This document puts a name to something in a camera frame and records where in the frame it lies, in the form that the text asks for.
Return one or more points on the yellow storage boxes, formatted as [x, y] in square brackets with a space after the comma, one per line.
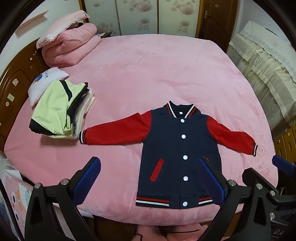
[285, 141]

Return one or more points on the pink pillow with lace trim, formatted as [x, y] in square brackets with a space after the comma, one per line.
[60, 24]

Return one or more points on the navy and red varsity jacket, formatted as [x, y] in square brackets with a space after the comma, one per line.
[166, 143]

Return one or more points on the small white printed pillow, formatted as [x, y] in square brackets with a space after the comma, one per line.
[39, 82]

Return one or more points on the brown wooden door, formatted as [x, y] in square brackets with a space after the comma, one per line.
[218, 20]

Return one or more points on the cream lace covered furniture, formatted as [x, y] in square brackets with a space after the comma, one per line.
[263, 62]

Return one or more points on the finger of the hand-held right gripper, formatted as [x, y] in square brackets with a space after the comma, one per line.
[256, 178]
[281, 161]

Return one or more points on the brown wooden headboard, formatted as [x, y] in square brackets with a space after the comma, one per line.
[13, 92]

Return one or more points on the pink folded quilt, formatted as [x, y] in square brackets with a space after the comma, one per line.
[69, 46]

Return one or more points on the pink bed cover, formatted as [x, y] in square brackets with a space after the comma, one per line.
[138, 78]

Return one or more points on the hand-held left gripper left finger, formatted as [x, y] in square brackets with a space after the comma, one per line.
[89, 177]

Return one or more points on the light green folded jacket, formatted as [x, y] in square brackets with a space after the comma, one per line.
[53, 104]

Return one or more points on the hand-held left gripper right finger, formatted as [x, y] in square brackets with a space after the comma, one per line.
[209, 182]

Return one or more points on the floral panel wardrobe doors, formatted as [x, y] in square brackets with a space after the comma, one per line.
[138, 17]

